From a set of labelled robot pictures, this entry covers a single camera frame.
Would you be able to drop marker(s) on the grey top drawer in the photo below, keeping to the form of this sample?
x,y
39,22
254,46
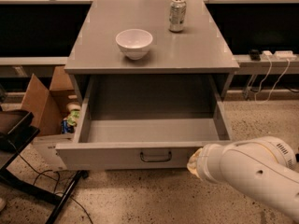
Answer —
x,y
145,122

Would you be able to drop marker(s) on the white ceramic bowl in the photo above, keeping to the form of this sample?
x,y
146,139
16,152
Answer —
x,y
134,43

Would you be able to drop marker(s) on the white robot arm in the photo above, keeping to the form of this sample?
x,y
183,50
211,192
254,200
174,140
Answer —
x,y
260,168

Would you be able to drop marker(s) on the brown cardboard box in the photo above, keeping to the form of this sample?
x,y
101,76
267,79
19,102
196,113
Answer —
x,y
49,107

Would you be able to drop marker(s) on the green-clothed doll toy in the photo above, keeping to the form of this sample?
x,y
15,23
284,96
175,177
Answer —
x,y
70,122

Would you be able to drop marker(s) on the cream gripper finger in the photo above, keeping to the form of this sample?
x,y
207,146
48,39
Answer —
x,y
196,154
191,166

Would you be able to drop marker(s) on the grey drawer cabinet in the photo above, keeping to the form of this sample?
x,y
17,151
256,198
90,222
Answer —
x,y
199,48

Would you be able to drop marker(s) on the silver soda can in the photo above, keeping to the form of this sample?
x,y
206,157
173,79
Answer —
x,y
177,15

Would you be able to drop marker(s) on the black adapter block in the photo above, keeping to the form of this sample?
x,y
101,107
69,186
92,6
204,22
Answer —
x,y
254,55

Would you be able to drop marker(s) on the white power strip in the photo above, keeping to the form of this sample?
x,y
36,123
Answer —
x,y
280,54

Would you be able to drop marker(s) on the black metal stand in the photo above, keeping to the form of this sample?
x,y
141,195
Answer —
x,y
16,133

